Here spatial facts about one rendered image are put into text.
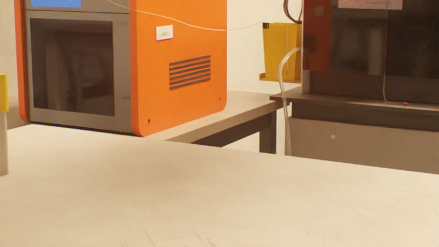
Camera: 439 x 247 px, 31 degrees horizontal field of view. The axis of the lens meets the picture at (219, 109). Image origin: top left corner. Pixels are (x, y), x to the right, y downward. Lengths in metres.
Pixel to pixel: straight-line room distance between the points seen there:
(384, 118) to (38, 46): 0.91
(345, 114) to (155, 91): 0.57
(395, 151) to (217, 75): 0.51
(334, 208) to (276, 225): 0.07
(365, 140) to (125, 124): 0.67
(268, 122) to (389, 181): 1.62
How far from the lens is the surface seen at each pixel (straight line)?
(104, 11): 1.84
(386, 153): 2.13
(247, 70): 3.61
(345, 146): 2.16
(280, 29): 2.29
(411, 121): 2.12
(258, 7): 3.56
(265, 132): 2.38
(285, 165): 0.81
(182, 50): 1.95
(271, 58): 2.31
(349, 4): 2.18
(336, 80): 2.25
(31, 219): 0.66
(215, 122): 2.00
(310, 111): 2.20
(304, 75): 2.27
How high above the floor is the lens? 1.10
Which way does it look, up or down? 10 degrees down
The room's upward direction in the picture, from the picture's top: straight up
